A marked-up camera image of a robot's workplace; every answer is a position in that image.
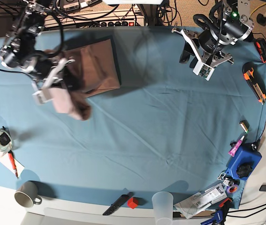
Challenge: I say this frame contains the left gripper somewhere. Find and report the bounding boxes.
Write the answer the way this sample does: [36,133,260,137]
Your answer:
[172,27,234,68]

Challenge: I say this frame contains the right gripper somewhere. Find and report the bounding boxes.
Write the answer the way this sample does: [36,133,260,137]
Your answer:
[24,50,76,93]

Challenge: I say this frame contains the pink T-shirt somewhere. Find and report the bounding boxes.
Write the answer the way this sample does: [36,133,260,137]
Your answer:
[49,39,121,120]

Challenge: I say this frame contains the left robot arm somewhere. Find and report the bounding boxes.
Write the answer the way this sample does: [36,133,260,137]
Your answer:
[172,0,254,67]

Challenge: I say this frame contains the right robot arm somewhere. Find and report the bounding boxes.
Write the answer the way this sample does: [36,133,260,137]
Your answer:
[0,0,80,90]

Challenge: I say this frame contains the orange black utility knife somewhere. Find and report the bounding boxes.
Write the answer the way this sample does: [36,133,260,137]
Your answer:
[242,61,266,105]

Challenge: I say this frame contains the orange black tool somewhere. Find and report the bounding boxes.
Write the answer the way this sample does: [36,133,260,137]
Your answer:
[254,38,266,64]

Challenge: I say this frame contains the power strip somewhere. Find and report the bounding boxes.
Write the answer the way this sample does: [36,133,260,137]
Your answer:
[94,19,144,27]

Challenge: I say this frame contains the blue table cloth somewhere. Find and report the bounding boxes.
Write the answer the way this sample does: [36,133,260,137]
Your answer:
[0,27,266,209]

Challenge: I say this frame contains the small battery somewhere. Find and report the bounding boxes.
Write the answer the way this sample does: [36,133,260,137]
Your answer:
[239,120,250,133]

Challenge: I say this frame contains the red pen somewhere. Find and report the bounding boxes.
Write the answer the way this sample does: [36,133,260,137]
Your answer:
[8,150,18,178]

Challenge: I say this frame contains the white paper note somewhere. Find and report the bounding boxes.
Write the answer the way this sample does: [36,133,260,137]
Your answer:
[0,153,24,178]

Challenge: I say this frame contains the purple glue tube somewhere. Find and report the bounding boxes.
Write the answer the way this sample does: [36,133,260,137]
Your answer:
[228,135,245,157]

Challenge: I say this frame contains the grey ceramic mug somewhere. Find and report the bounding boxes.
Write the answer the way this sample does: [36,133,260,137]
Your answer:
[14,181,42,208]

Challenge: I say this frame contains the blue box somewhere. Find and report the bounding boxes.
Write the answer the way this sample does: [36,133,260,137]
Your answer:
[225,142,262,181]

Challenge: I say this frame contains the black knob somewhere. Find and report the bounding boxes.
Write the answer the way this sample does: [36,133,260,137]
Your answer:
[236,163,252,179]

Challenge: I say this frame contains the metal keyring clips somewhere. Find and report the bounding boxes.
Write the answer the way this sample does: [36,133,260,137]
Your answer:
[218,172,235,187]

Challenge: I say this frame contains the purple tape roll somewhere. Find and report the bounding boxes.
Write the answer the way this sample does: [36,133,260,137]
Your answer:
[227,184,238,194]

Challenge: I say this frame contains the translucent plastic cup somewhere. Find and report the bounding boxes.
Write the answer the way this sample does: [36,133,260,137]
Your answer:
[152,191,174,225]

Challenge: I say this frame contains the packaging card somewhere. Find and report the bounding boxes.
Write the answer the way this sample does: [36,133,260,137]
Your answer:
[174,183,227,219]

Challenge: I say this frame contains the red cube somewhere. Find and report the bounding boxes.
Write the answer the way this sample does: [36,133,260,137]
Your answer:
[127,197,138,209]

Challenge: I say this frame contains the blue clamp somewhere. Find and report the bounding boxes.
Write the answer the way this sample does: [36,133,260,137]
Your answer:
[200,197,233,225]

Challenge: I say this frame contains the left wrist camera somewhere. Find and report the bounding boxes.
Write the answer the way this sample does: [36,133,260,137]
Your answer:
[193,61,214,81]

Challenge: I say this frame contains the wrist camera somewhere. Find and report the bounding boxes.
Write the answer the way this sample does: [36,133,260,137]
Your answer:
[193,61,214,81]
[32,89,52,105]

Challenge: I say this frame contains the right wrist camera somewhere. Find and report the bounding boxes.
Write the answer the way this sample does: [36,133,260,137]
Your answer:
[32,89,52,105]

